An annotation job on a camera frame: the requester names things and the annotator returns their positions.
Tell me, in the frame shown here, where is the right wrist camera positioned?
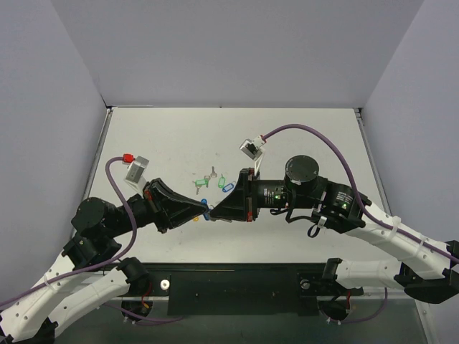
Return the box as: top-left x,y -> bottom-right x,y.
240,135 -> 265,161

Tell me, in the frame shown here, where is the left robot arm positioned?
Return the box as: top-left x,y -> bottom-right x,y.
1,179 -> 209,343

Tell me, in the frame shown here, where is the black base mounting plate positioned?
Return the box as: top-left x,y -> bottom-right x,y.
127,263 -> 364,316

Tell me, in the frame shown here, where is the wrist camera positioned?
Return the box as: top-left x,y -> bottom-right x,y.
240,135 -> 265,161
124,156 -> 149,194

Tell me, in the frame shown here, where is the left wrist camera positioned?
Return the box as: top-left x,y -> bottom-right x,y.
124,156 -> 149,194

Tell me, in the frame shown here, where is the green key tag with key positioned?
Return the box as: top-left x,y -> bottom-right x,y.
194,175 -> 212,195

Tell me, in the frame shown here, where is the small green key tag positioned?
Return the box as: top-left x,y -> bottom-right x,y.
217,175 -> 226,188

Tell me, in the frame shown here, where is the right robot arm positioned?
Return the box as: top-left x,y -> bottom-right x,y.
209,155 -> 458,304

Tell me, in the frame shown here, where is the blue key tag with ring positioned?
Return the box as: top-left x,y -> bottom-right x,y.
222,181 -> 236,193

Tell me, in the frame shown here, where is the silver key top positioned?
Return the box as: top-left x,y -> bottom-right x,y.
210,166 -> 218,178

